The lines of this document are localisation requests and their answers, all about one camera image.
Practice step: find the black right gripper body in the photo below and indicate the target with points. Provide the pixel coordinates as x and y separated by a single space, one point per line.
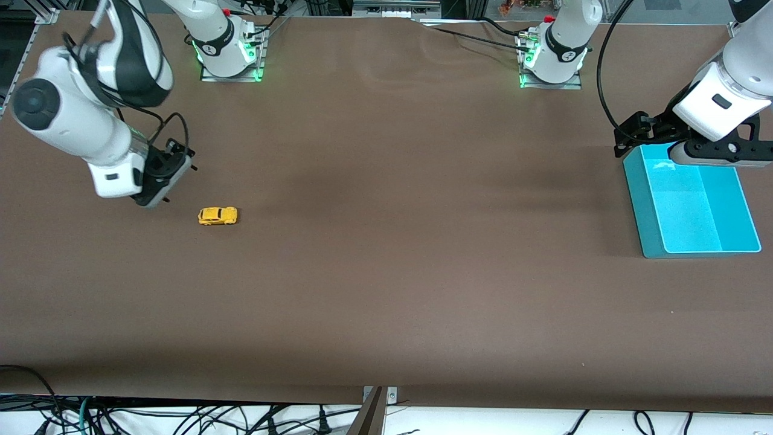
158 167

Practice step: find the small metal table bracket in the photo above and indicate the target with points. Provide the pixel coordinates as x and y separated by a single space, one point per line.
392 396

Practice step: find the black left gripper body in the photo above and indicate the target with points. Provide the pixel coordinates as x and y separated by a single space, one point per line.
662 128

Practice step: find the teal plastic bin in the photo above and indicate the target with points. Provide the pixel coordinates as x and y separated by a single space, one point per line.
688 211

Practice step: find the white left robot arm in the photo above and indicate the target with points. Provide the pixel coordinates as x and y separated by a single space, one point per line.
746 60

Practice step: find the dark camera stand pole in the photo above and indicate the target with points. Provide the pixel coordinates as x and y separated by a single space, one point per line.
369 420

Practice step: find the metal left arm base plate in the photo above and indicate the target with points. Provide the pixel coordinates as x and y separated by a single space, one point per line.
574 83

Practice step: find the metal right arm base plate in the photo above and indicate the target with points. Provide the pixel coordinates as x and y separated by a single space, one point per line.
261 60

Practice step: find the silver aluminium frame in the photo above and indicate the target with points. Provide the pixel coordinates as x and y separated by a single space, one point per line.
392 11

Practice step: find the yellow beetle toy car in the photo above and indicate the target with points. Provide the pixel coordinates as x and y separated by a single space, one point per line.
217 215

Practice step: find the orange background object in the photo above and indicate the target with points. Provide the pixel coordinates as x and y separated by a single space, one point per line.
519 5

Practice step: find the metal corner bracket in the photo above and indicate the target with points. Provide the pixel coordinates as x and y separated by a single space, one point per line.
733 30

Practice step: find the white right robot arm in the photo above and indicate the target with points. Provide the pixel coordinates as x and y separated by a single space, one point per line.
66 115

